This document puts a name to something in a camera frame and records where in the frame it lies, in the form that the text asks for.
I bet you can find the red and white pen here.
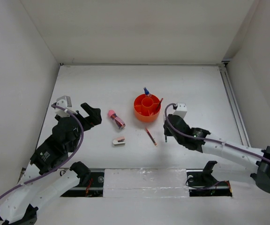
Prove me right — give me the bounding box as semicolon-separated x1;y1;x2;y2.
155;98;163;113

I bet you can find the orange red pen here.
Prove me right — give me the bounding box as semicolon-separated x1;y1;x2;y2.
145;128;157;146

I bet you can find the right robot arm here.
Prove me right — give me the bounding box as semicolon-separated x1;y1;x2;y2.
164;114;270;194

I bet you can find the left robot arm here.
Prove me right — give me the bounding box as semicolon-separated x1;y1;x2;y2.
0;102;102;225

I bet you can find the pink-capped clear tube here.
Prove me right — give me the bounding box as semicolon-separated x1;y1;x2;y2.
107;110;126;130

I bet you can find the orange round desk organizer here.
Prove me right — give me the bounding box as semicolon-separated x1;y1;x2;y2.
133;94;161;123

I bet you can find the pink white mini stapler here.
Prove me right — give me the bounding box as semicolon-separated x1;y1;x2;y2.
112;136;126;147

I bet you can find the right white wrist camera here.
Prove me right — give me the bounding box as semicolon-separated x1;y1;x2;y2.
173;103;188;120

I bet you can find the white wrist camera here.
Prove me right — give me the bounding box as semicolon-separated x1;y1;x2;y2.
173;103;188;120
53;96;72;118

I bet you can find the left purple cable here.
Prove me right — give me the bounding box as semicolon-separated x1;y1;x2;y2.
0;104;85;214

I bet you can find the purple cable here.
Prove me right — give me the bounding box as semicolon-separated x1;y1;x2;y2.
0;104;85;214
164;103;270;172

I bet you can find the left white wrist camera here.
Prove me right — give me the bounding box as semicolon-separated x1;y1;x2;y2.
53;96;72;118

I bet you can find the black front mounting rail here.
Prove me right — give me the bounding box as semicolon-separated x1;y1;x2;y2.
63;168;232;198

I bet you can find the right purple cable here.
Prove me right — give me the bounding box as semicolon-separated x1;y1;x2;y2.
164;103;270;172

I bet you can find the aluminium side rail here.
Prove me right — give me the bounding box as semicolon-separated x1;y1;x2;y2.
217;61;251;147

